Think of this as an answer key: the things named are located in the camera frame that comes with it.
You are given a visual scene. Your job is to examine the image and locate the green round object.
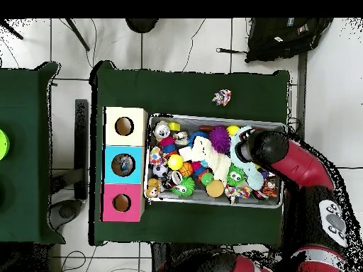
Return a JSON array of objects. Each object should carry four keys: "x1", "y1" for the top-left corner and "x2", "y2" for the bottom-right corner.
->
[{"x1": 0, "y1": 127, "x2": 11, "y2": 162}]

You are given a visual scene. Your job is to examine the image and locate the dark green table cloth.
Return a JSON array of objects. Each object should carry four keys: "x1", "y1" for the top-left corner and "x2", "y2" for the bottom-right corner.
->
[
  {"x1": 90, "y1": 60, "x2": 291, "y2": 247},
  {"x1": 0, "y1": 61, "x2": 62, "y2": 246}
]

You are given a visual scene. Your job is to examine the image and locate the purple spiky ball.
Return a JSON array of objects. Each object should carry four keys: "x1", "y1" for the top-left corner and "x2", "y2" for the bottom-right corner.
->
[{"x1": 209, "y1": 125, "x2": 233, "y2": 155}]

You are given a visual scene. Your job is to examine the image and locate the small orange basketball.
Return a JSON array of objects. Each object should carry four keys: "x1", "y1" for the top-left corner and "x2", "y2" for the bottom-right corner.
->
[{"x1": 179, "y1": 161, "x2": 194, "y2": 178}]

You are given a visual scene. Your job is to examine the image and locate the colourful polka dot cloth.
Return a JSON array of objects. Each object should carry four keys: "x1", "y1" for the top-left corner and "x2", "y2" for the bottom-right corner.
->
[{"x1": 225, "y1": 183, "x2": 252, "y2": 204}]

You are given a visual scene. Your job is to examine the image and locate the black backpack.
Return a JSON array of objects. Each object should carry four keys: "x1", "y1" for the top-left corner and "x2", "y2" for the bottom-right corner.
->
[{"x1": 245, "y1": 18, "x2": 335, "y2": 63}]

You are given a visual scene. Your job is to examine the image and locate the colourful patchwork cloth scrap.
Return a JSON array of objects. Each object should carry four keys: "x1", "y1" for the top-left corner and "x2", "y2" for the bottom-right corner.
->
[{"x1": 212, "y1": 89, "x2": 233, "y2": 107}]

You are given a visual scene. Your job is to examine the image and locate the clear mesh bin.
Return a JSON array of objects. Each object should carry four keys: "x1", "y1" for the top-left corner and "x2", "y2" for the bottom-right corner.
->
[{"x1": 144, "y1": 113, "x2": 287, "y2": 210}]

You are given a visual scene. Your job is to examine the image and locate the wooden box with three holes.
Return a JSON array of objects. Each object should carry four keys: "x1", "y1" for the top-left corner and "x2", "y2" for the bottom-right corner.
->
[{"x1": 101, "y1": 106, "x2": 149, "y2": 223}]

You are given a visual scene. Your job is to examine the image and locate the cream knitted cloth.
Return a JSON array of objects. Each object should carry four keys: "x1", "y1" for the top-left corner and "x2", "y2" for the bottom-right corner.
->
[{"x1": 178, "y1": 135, "x2": 233, "y2": 183}]

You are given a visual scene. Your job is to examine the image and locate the mint green knitted cloth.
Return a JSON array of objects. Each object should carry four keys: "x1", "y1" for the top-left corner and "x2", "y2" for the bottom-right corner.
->
[{"x1": 229, "y1": 125, "x2": 266, "y2": 191}]

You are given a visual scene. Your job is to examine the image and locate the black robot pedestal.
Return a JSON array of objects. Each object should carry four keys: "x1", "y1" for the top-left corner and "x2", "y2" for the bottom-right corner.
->
[{"x1": 148, "y1": 242, "x2": 196, "y2": 272}]

